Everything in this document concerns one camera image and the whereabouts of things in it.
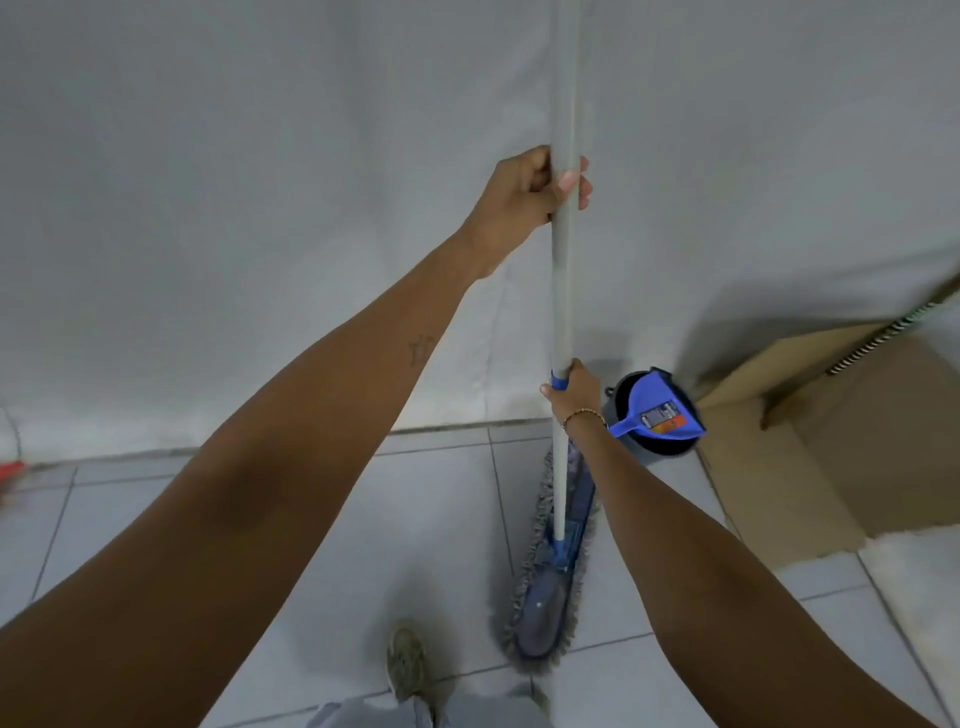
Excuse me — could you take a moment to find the striped broom handle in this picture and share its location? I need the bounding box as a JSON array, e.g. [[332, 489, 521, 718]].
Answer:
[[825, 296, 952, 377]]

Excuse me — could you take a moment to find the person's right forearm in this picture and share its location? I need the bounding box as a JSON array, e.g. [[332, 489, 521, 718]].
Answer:
[[562, 417, 940, 728]]

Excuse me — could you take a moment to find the grey-handled blue dust mop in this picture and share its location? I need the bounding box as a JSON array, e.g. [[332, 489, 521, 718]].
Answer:
[[491, 0, 603, 670]]

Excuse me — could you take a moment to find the brown cardboard sheet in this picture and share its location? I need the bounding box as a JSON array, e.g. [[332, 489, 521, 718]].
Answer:
[[693, 273, 960, 573]]

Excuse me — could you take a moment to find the white fabric backdrop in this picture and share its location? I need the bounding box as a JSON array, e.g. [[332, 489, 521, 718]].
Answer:
[[0, 0, 960, 462]]

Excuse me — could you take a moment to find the blue dustpan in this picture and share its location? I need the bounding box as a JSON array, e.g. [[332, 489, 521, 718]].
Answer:
[[606, 366, 708, 441]]

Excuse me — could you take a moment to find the red plastic object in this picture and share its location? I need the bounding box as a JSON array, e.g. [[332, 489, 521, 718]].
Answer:
[[0, 405, 28, 513]]

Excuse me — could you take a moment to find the person's left forearm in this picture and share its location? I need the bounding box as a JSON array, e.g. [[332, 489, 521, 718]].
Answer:
[[0, 223, 513, 728]]

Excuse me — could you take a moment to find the dark grey bucket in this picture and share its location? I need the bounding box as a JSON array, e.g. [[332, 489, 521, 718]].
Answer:
[[602, 370, 703, 461]]

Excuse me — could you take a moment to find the person's grey shoe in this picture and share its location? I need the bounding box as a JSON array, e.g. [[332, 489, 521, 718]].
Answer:
[[385, 625, 438, 708]]

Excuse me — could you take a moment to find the person's left hand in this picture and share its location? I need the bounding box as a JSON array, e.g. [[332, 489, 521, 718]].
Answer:
[[459, 144, 594, 281]]

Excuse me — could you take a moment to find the person's right hand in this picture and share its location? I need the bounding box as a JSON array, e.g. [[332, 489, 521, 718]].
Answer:
[[540, 357, 606, 431]]

